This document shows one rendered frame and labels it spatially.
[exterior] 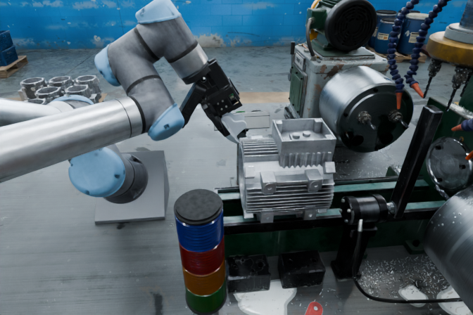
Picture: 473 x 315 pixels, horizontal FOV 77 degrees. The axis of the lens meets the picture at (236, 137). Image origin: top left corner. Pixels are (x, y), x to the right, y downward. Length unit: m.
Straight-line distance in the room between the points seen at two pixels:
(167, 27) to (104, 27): 5.96
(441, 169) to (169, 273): 0.76
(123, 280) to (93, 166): 0.29
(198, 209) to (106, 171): 0.43
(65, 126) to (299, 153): 0.45
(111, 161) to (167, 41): 0.31
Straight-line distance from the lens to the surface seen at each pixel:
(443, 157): 0.96
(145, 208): 0.96
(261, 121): 0.90
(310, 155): 0.67
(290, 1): 6.27
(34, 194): 1.22
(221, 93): 0.65
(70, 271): 0.92
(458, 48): 0.73
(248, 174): 0.64
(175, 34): 0.61
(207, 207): 0.37
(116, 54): 0.63
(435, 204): 0.96
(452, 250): 0.65
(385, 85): 0.99
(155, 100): 0.57
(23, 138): 0.51
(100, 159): 0.76
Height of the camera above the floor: 1.47
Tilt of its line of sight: 31 degrees down
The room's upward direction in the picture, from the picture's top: straight up
